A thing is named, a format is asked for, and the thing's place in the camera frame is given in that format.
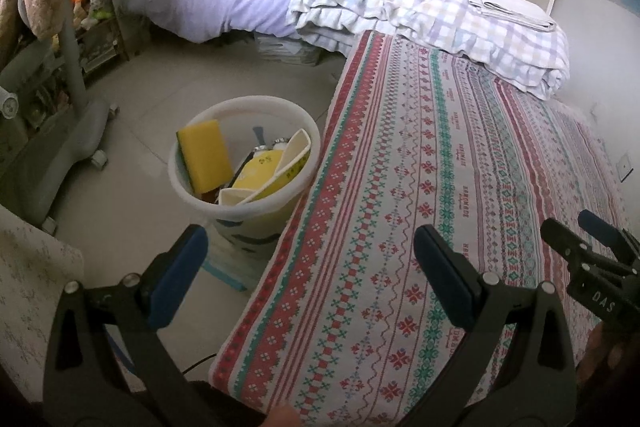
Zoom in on yellow snack packet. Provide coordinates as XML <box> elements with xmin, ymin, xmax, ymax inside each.
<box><xmin>218</xmin><ymin>129</ymin><xmax>311</xmax><ymax>208</ymax></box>

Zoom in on folded white cloth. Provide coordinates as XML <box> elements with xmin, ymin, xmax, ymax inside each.
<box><xmin>462</xmin><ymin>0</ymin><xmax>557</xmax><ymax>33</ymax></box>

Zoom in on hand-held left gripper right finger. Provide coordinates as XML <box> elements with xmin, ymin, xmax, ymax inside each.
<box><xmin>400</xmin><ymin>224</ymin><xmax>578</xmax><ymax>427</ymax></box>

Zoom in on white patterned cloth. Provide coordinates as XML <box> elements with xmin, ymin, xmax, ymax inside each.
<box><xmin>0</xmin><ymin>204</ymin><xmax>87</xmax><ymax>404</ymax></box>

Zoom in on person's right hand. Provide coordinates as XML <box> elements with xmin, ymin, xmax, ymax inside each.
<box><xmin>575</xmin><ymin>322</ymin><xmax>634</xmax><ymax>389</ymax></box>

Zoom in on white plastic bucket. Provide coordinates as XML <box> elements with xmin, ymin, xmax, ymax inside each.
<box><xmin>167</xmin><ymin>96</ymin><xmax>322</xmax><ymax>259</ymax></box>

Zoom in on storage box under bed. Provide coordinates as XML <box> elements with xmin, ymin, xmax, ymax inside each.
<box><xmin>252</xmin><ymin>32</ymin><xmax>324</xmax><ymax>68</ymax></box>

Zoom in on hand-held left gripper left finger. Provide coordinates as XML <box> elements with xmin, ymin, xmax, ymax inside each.
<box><xmin>42</xmin><ymin>224</ymin><xmax>211</xmax><ymax>427</ymax></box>

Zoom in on plaid quilt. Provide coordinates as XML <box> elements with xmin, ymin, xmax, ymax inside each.
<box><xmin>290</xmin><ymin>0</ymin><xmax>571</xmax><ymax>102</ymax></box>

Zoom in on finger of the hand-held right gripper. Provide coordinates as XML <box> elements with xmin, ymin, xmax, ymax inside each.
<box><xmin>578</xmin><ymin>209</ymin><xmax>640</xmax><ymax>261</ymax></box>
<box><xmin>540</xmin><ymin>218</ymin><xmax>640</xmax><ymax>281</ymax></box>

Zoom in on yellow sponge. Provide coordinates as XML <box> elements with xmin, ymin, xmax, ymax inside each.
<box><xmin>176</xmin><ymin>119</ymin><xmax>235</xmax><ymax>196</ymax></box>

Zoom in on wooden bedside shelf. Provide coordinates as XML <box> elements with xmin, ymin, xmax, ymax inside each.
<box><xmin>72</xmin><ymin>0</ymin><xmax>147</xmax><ymax>76</ymax></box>

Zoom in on grey wheeled chair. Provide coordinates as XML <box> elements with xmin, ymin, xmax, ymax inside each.
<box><xmin>0</xmin><ymin>0</ymin><xmax>122</xmax><ymax>236</ymax></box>

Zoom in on patterned bed sheet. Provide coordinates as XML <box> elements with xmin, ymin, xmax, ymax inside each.
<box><xmin>212</xmin><ymin>29</ymin><xmax>634</xmax><ymax>427</ymax></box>

